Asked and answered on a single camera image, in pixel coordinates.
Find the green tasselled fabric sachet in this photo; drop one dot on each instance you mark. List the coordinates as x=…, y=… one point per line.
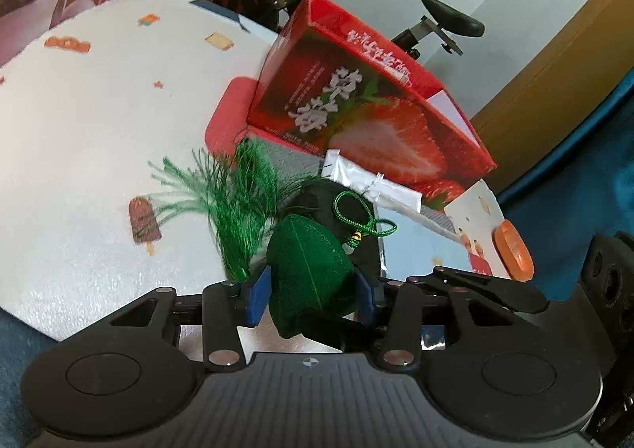
x=307, y=269

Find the blue fabric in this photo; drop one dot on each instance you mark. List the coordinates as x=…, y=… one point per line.
x=584, y=180

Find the grey knitted towel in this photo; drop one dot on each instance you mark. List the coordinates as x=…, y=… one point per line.
x=292, y=156

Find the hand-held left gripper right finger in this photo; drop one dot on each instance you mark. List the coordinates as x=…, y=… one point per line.
x=364, y=300

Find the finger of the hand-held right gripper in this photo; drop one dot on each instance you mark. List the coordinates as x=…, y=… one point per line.
x=495, y=292

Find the red strawberry print cardboard box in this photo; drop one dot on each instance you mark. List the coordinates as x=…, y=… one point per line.
x=356, y=96

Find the orange plastic case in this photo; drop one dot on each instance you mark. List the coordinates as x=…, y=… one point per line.
x=515, y=250

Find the white foil packet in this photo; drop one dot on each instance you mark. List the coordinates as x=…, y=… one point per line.
x=356, y=175

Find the wooden panel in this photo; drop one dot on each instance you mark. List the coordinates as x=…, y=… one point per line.
x=559, y=81

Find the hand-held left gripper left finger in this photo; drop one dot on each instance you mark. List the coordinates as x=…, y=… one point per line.
x=259, y=297

